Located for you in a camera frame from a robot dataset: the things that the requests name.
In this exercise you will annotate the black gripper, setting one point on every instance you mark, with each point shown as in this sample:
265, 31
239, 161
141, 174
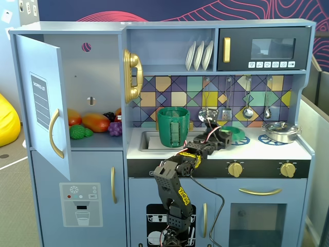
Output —
223, 139

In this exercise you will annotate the green plastic plate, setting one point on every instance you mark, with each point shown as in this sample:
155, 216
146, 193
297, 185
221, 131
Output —
237, 133

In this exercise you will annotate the green plastic recipient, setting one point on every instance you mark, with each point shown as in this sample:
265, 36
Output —
164, 128

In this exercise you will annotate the steel hanging slotted spatula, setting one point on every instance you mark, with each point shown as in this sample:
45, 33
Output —
226, 114

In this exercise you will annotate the steel hanging skimmer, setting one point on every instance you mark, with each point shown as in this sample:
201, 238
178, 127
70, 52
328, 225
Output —
202, 117

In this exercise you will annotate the steel hanging ladle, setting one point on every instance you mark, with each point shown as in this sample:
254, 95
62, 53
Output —
248, 113

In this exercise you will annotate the gold faucet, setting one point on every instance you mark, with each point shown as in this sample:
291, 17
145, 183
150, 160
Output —
191, 126

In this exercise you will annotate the gold stove knob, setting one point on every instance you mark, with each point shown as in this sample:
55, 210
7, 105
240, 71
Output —
235, 169
288, 169

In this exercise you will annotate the steel hanging spoon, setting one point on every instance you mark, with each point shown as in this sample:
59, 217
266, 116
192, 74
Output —
267, 113

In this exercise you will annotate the steel toy pot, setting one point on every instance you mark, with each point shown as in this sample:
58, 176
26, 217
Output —
282, 137

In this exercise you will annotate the steel toy sink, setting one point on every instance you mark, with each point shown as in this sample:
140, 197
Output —
154, 142

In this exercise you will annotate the white toy plate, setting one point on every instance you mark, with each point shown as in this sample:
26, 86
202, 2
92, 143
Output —
190, 56
207, 55
198, 56

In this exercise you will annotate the grey partition panel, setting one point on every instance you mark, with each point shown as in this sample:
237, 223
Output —
316, 133

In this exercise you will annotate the blue oven door with window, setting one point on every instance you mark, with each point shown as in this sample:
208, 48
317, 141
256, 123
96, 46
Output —
295, 200

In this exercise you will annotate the blue dishwasher door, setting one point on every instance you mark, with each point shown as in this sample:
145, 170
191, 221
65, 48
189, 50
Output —
138, 190

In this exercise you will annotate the orange red toy fruit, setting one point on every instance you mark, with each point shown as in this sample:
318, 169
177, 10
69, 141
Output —
118, 113

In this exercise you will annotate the purple toy grapes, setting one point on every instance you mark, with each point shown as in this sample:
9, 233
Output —
115, 128

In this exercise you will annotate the dark toy blackberries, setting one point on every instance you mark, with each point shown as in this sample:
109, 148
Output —
109, 116

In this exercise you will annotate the gold toy telephone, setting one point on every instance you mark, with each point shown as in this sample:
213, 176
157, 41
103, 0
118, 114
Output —
133, 61

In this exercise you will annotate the black toy microwave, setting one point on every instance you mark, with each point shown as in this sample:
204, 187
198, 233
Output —
303, 46

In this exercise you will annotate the orange toy mango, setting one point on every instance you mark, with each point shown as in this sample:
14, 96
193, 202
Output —
96, 123

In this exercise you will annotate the green toy broccoli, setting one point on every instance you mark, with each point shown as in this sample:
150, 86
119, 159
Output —
77, 132

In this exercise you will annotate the red yellow toy peach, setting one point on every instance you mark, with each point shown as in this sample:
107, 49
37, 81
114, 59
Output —
74, 118

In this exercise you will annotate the blue freezer door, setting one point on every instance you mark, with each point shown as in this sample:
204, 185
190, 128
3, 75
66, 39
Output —
51, 167

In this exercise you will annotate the blue toy kitchen unit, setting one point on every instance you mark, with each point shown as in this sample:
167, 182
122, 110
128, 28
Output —
77, 25

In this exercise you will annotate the blue fridge door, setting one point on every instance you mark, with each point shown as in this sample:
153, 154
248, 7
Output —
25, 128

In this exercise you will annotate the yellow bean bag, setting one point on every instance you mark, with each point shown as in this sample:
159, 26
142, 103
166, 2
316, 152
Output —
7, 123

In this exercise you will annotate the round dark floor socket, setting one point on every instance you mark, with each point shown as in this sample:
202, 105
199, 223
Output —
3, 156

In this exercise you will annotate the white paper note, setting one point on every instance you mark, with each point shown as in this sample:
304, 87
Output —
6, 15
9, 33

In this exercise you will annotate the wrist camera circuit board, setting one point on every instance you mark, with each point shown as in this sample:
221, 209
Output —
212, 113

